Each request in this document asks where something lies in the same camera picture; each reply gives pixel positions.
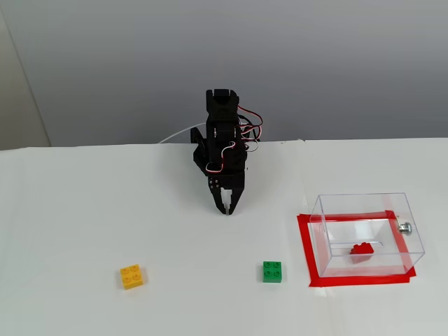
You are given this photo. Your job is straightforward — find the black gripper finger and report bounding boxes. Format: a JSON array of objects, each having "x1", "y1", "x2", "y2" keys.
[
  {"x1": 227, "y1": 188, "x2": 245, "y2": 216},
  {"x1": 208, "y1": 177, "x2": 230, "y2": 216}
]

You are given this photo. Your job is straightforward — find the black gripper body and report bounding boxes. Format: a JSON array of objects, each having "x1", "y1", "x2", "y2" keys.
[{"x1": 206, "y1": 169, "x2": 246, "y2": 192}]

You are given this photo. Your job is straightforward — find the red lego brick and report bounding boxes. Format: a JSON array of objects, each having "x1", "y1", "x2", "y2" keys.
[{"x1": 350, "y1": 241, "x2": 376, "y2": 265}]

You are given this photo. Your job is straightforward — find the green lego brick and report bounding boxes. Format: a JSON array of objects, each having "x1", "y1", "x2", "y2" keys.
[{"x1": 262, "y1": 260, "x2": 284, "y2": 284}]

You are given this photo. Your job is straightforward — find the yellow lego brick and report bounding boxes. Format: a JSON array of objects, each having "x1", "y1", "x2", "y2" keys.
[{"x1": 120, "y1": 263, "x2": 146, "y2": 291}]

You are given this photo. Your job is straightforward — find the transparent plastic box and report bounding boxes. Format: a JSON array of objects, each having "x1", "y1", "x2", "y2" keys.
[{"x1": 309, "y1": 192, "x2": 426, "y2": 278}]

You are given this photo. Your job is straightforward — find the black table clamp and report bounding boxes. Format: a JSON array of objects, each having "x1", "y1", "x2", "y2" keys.
[{"x1": 190, "y1": 127, "x2": 210, "y2": 176}]

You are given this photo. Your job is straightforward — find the wrist servo wire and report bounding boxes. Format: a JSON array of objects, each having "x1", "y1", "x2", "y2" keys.
[{"x1": 205, "y1": 140, "x2": 237, "y2": 175}]

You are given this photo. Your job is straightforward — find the arm servo wire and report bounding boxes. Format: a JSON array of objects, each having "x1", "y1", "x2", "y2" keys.
[{"x1": 237, "y1": 104, "x2": 264, "y2": 152}]

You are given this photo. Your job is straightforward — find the white cable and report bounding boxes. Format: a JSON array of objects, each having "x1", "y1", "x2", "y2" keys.
[{"x1": 157, "y1": 122, "x2": 207, "y2": 144}]

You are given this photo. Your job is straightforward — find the red tape frame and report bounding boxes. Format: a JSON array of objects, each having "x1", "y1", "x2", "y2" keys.
[{"x1": 296, "y1": 209, "x2": 417, "y2": 289}]

